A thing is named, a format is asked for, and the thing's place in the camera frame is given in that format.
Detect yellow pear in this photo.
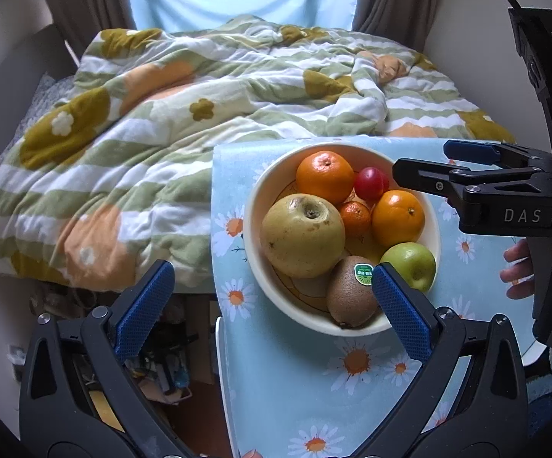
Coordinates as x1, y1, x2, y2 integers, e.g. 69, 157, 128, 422
260, 194, 345, 279

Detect orange at bowl back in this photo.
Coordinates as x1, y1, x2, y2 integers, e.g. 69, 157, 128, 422
296, 150, 356, 206

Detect red cherry tomato in bowl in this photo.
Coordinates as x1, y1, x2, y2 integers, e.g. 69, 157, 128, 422
354, 166, 389, 203

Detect large orange in bowl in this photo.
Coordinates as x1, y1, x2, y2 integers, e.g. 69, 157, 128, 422
371, 189, 426, 248

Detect small mandarin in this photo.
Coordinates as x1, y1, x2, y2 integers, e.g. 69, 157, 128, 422
339, 201, 371, 238

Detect person's right hand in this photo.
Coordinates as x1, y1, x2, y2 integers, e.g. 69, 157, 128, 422
499, 239, 534, 300

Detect green apple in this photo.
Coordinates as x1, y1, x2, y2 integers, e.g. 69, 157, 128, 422
380, 242, 437, 294

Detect striped floral duvet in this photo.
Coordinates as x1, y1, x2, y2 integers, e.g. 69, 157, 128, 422
0, 16, 511, 292

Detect blue daisy tablecloth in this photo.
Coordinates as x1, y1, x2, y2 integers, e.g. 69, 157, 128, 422
211, 137, 534, 457

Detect right brown curtain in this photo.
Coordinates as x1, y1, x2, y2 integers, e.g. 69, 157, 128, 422
352, 0, 439, 51

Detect brown kiwi with sticker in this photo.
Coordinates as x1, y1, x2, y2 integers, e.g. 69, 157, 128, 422
325, 255, 379, 329

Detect cream fruit bowl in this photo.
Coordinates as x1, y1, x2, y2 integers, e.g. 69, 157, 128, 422
243, 142, 443, 337

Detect grey headboard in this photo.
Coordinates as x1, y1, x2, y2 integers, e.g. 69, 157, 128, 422
0, 25, 77, 154

